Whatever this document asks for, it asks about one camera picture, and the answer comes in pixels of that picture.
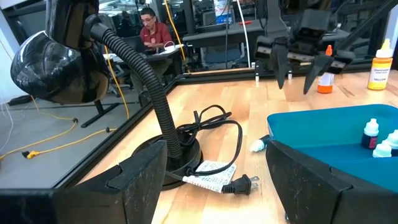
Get person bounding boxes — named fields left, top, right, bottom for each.
left=129, top=7, right=175, bottom=94

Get black floor stand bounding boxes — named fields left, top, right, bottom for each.
left=80, top=99, right=121, bottom=129

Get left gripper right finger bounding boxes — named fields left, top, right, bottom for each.
left=266, top=139, right=381, bottom=224

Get white cable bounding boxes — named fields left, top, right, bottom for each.
left=235, top=0, right=252, bottom=68

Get large orange food coloring bottle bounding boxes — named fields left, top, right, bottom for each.
left=317, top=44, right=335, bottom=95

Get yellow extension cord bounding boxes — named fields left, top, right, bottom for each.
left=0, top=46, right=131, bottom=160

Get black gooseneck desk lamp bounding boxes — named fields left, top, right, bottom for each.
left=9, top=0, right=205, bottom=191

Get black desk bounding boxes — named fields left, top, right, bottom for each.
left=182, top=18, right=271, bottom=47

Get small red food coloring bottle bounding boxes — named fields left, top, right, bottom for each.
left=361, top=118, right=380, bottom=150

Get large yellow food coloring bottle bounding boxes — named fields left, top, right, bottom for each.
left=367, top=38, right=394, bottom=91

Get teal plastic bin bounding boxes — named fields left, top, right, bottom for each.
left=266, top=103, right=398, bottom=194

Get white cord warning tag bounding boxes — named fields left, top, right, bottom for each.
left=182, top=160, right=238, bottom=194

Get grey office chair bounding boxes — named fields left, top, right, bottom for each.
left=198, top=42, right=250, bottom=71

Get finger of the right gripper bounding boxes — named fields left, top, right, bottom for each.
left=302, top=49, right=356, bottom=95
left=254, top=34, right=290, bottom=90

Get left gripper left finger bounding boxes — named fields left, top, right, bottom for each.
left=54, top=139, right=169, bottom=224

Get yellow hanging cord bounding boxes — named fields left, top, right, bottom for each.
left=164, top=0, right=191, bottom=73

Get black lamp power cord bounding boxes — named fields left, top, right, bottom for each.
left=164, top=105, right=261, bottom=195

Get black laptop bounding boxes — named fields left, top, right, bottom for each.
left=123, top=35, right=147, bottom=56

